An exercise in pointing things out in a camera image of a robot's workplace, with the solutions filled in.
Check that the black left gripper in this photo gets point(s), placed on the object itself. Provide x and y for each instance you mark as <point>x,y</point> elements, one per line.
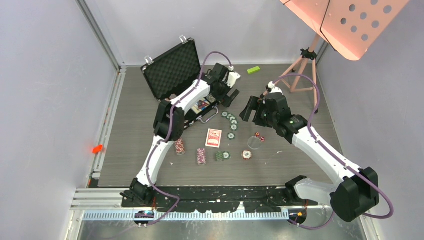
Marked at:
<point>227,100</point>

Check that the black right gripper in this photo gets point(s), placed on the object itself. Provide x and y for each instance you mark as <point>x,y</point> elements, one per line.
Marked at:
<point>253,104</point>

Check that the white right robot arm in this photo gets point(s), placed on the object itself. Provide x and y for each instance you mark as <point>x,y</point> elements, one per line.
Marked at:
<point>352,191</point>

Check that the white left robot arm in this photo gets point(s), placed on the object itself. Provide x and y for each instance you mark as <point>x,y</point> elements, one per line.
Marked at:
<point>169,124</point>

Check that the black poker set case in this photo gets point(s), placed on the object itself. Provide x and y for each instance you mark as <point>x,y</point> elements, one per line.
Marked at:
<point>173,72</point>

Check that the grey chip row in case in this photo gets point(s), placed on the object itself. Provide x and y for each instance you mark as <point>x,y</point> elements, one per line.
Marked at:
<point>211,99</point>

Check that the card deck in case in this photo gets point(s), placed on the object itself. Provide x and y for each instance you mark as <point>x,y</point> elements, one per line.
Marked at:
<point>200,106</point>

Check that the green block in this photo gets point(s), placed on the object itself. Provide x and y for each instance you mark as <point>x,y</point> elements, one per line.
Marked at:
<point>253,70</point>

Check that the green 20 chip lone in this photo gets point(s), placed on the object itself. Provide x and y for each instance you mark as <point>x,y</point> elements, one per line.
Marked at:
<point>231,136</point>

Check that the red playing card box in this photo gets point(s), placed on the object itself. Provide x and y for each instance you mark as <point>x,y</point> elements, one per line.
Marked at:
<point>213,138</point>

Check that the clear dealer button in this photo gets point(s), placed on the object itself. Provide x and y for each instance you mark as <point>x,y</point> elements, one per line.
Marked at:
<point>254,142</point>

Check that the red 100 chip stack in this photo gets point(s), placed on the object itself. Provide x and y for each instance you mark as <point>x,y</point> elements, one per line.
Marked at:
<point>246,155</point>

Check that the pink tripod stand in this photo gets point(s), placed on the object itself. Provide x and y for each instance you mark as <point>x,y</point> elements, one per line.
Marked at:
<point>295,72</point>

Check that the green chip stack lying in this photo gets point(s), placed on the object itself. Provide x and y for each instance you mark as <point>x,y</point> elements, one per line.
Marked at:
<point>219,156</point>

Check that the purple white chip roll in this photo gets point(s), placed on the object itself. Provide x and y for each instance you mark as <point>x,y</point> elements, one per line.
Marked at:
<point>201,156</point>

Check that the red white chip roll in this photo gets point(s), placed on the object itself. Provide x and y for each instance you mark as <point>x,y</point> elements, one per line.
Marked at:
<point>179,147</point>

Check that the pink perforated panel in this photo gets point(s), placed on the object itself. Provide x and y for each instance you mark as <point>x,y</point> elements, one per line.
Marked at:
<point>349,26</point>

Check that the orange clip on rail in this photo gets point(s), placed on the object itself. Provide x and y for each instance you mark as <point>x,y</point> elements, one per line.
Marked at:
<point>97,149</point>

